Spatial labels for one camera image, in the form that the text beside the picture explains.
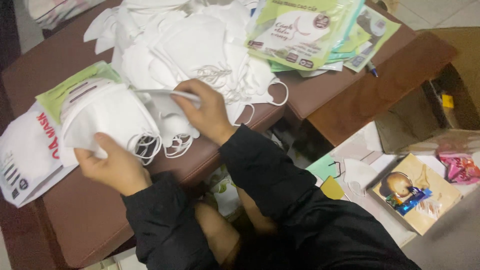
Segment person's left hand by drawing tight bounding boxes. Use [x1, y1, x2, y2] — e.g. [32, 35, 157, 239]
[74, 133, 153, 197]

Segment person's right hand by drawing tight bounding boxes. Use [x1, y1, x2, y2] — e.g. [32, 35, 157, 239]
[170, 78, 238, 146]

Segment single white face mask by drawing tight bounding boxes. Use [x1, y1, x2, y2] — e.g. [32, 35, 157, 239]
[133, 89, 202, 158]

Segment bundle of white masks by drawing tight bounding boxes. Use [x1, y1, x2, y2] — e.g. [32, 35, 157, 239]
[60, 78, 163, 166]

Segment loose pile of white masks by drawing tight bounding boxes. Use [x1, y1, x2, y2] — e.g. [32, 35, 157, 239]
[83, 0, 289, 127]

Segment green leaf printed bag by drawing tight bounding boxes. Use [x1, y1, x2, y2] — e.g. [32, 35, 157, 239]
[203, 164, 242, 219]

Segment white packet with red letters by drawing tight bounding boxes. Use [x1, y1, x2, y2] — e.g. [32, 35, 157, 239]
[0, 101, 80, 209]

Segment green and white mask packet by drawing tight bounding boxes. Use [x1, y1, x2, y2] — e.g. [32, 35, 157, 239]
[35, 61, 123, 125]

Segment stack of green mask packets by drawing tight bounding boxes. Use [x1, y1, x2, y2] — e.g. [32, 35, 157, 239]
[245, 0, 402, 78]

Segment person's legs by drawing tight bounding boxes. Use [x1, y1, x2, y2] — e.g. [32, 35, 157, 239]
[194, 187, 279, 270]

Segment light green paper sheet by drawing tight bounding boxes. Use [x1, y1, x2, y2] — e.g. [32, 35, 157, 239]
[305, 153, 341, 183]

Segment yellow paper sheet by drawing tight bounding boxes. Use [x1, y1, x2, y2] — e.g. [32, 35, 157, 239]
[319, 175, 345, 200]

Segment white mask with clear valve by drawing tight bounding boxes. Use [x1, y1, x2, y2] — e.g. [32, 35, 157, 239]
[343, 157, 380, 198]

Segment white plastic bag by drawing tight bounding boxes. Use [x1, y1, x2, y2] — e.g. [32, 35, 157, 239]
[24, 0, 106, 31]

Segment blue pen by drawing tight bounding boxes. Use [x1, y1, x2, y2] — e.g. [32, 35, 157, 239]
[365, 59, 379, 78]

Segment person's black jacket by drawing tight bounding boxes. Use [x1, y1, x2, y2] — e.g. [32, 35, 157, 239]
[232, 185, 422, 270]

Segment small brown leather bench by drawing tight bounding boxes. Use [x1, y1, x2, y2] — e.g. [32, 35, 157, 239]
[277, 0, 458, 148]

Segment blue candy wrapper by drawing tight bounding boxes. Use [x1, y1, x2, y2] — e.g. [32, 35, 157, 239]
[385, 186, 433, 217]

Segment beige printed box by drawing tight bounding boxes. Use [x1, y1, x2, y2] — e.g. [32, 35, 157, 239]
[367, 152, 463, 236]

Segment pink snack packet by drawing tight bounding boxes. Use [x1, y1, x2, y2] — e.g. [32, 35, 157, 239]
[437, 151, 480, 185]

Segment brown cardboard box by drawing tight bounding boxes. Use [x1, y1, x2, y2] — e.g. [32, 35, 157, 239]
[375, 27, 480, 155]

